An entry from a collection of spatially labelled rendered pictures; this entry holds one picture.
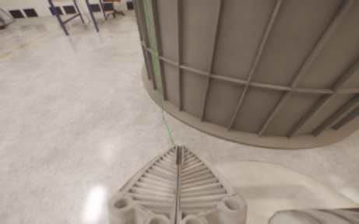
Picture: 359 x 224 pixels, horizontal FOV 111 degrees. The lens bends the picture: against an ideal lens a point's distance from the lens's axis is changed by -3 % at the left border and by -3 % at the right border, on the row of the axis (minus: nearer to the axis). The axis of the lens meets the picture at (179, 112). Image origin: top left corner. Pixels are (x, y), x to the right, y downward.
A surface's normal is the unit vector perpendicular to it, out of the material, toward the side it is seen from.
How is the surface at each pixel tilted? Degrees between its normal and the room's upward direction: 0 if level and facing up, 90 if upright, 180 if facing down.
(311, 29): 90
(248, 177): 0
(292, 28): 90
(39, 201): 0
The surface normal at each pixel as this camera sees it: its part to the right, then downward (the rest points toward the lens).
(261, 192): -0.03, 0.40
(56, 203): -0.02, -0.70
